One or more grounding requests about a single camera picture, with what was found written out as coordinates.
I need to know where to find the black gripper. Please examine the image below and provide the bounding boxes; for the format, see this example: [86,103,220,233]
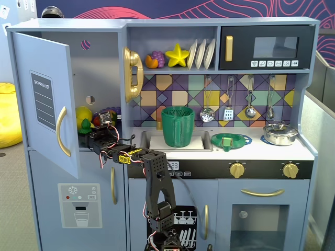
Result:
[79,122,120,155]

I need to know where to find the blue cabinet door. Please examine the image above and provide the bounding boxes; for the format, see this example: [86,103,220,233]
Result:
[12,31,80,180]

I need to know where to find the yellow toy lemon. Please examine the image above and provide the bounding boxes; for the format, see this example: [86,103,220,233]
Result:
[75,106,94,129]

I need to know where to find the purple toy grapes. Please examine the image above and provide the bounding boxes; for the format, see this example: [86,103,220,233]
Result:
[100,106,122,121]
[151,50,166,68]

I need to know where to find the gold toy telephone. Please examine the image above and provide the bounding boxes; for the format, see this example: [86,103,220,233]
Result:
[122,46,144,104]

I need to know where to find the yellow bean bag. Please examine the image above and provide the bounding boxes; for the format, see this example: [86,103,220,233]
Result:
[0,82,24,149]

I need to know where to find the green plastic cup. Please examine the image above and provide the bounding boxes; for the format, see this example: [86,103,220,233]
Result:
[161,106,196,147]

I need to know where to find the orange toy fruit slice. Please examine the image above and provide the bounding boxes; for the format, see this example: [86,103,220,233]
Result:
[145,54,159,69]

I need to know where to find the yellow toy star fruit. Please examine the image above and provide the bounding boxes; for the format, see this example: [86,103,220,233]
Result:
[164,43,190,68]

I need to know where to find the steel skimmer ladle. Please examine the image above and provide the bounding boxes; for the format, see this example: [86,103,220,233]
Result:
[200,76,216,123]

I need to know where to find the green plastic plate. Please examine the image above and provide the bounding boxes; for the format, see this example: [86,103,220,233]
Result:
[210,132,249,152]

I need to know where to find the black helmet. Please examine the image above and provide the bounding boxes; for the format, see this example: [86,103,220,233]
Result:
[41,5,65,19]

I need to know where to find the white toy plate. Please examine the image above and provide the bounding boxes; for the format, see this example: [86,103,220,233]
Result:
[195,39,207,70]
[203,38,216,70]
[187,39,198,70]

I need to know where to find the small green tan block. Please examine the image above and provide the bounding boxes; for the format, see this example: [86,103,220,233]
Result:
[221,136,233,152]

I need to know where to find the blue toy kitchen unit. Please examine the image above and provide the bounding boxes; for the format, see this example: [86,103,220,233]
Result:
[5,16,321,251]

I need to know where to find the steel slotted spatula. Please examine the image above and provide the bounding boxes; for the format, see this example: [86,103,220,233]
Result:
[223,76,235,121]

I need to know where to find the gold stove knob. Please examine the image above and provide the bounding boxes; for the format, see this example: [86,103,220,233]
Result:
[282,162,299,179]
[229,161,246,179]

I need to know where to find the steel soup ladle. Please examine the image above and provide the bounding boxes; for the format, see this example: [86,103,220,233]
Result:
[244,75,256,119]

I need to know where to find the black microwave door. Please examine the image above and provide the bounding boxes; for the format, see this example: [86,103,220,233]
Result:
[218,25,316,71]

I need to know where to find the steel serving spoon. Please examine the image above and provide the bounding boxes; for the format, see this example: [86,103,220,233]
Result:
[266,75,276,120]

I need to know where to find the steel toy pot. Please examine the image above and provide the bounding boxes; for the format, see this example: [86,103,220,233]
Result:
[263,130,299,146]

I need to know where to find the steel pot lid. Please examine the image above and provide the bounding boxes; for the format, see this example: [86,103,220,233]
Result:
[263,120,298,136]

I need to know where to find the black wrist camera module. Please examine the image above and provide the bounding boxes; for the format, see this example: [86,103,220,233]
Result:
[98,111,113,129]

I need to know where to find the gold cabinet door handle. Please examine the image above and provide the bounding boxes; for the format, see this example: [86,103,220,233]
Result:
[56,106,72,157]

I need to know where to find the gold freezer door handle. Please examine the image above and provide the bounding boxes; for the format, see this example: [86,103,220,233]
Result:
[109,166,118,205]

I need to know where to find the black camera cable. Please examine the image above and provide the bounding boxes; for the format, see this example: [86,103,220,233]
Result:
[171,169,204,228]

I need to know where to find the gold dishwasher door handle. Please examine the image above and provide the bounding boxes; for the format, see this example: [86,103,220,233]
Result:
[203,204,210,241]

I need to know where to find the gold microwave door handle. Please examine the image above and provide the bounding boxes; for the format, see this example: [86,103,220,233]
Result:
[225,35,233,62]

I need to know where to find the gold oven door handle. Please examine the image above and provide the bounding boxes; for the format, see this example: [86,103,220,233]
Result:
[240,188,285,197]

